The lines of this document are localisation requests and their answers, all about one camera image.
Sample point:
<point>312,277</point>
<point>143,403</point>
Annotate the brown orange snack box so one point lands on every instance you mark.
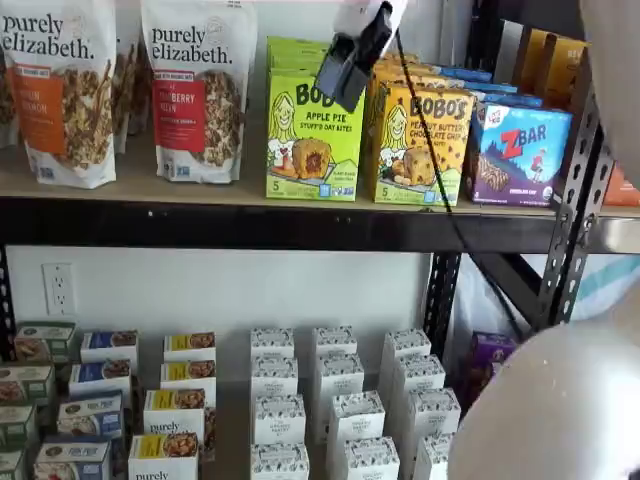
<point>532,55</point>
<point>565,75</point>

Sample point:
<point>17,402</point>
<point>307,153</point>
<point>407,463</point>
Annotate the blue ZBar box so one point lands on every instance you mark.
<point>462,74</point>
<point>510,99</point>
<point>520,155</point>
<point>485,87</point>

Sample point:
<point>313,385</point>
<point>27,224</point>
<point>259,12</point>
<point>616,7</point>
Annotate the green Bobo's apple pie box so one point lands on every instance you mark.
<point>292,45</point>
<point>295,65</point>
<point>315,150</point>

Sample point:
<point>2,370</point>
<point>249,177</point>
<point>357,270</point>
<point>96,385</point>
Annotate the yellow white granola box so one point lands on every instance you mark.
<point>172,415</point>
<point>162,457</point>
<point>190,345</point>
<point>187,372</point>

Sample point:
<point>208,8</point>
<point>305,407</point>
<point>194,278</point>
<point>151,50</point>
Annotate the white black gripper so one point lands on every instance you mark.
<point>370,30</point>

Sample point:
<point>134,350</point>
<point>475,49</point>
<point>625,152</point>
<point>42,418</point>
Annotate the black metal shelf rack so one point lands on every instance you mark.
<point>250,225</point>

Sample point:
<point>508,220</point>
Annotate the green white snack box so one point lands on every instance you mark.
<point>10,465</point>
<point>45,340</point>
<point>17,425</point>
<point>25,385</point>

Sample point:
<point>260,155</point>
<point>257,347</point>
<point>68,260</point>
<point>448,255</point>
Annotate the white wall outlet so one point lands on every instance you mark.
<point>59,289</point>

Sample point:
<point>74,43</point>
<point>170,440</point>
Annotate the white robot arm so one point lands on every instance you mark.
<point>550,400</point>

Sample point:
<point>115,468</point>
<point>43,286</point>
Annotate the white granola bag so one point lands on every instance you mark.
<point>127,75</point>

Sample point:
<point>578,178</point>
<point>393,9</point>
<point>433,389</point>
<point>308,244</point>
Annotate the red label granola bag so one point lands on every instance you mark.
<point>200,100</point>

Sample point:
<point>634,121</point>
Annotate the blue white snack box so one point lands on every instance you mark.
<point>100,377</point>
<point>90,415</point>
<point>72,460</point>
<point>110,342</point>

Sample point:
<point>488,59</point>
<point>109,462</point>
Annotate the white plastic bag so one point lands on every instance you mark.
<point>615,270</point>

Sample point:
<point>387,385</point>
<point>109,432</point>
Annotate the purple snack box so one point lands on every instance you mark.
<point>492,352</point>

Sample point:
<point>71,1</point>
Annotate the orange label granola bag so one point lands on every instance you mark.
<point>65,100</point>

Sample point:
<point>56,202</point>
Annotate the white floral print box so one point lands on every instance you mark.
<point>407,342</point>
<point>280,420</point>
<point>335,340</point>
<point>356,417</point>
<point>272,342</point>
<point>372,460</point>
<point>432,412</point>
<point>274,377</point>
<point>432,457</point>
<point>280,462</point>
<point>340,375</point>
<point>419,372</point>

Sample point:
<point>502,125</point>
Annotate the yellow Bobo's peanut butter box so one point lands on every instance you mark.
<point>395,77</point>
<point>400,59</point>
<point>400,160</point>

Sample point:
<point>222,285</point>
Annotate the particle board shelf with snacks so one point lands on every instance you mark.
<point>135,187</point>

